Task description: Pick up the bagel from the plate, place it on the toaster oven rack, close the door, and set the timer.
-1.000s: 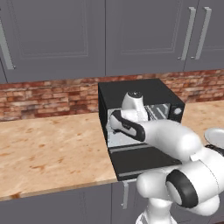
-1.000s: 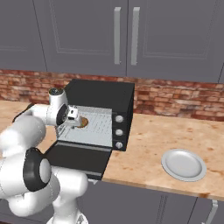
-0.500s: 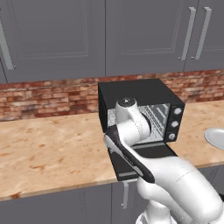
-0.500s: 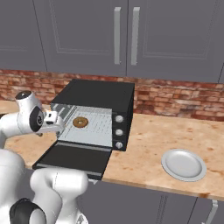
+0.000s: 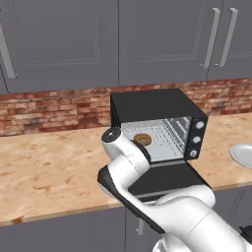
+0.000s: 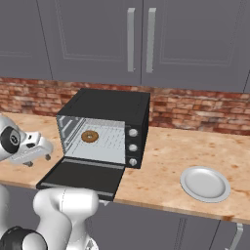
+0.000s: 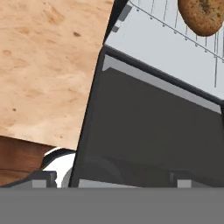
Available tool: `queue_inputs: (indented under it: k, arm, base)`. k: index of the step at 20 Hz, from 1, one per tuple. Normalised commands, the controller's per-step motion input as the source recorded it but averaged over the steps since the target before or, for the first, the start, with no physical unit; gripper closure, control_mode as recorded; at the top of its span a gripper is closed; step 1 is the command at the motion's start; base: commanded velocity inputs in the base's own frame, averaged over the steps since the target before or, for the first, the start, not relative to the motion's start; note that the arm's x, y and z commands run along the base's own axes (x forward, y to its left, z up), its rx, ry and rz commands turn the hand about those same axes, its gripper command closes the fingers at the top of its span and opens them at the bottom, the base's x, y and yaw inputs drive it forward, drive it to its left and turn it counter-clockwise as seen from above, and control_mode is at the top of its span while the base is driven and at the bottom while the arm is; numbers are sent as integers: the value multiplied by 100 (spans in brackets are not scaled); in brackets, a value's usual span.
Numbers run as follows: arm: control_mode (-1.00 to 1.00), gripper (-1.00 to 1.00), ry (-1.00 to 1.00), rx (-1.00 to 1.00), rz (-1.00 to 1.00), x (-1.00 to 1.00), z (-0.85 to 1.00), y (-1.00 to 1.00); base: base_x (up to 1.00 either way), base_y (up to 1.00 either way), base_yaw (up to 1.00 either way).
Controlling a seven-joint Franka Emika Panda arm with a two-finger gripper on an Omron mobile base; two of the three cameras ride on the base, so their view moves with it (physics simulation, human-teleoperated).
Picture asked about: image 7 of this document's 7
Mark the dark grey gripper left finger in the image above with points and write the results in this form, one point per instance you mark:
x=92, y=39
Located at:
x=43, y=178

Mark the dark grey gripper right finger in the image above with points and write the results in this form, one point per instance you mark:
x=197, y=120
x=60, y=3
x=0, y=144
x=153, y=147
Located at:
x=183, y=178

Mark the grey toaster oven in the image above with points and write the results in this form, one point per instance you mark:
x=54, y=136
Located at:
x=145, y=38

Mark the brown speckled bagel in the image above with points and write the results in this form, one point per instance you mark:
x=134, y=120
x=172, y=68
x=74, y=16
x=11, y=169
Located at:
x=201, y=16

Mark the white and black round thing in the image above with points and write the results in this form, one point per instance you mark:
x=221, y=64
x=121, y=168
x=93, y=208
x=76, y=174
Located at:
x=62, y=166

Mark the brown wooden cupboard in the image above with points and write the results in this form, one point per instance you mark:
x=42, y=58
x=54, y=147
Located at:
x=20, y=159

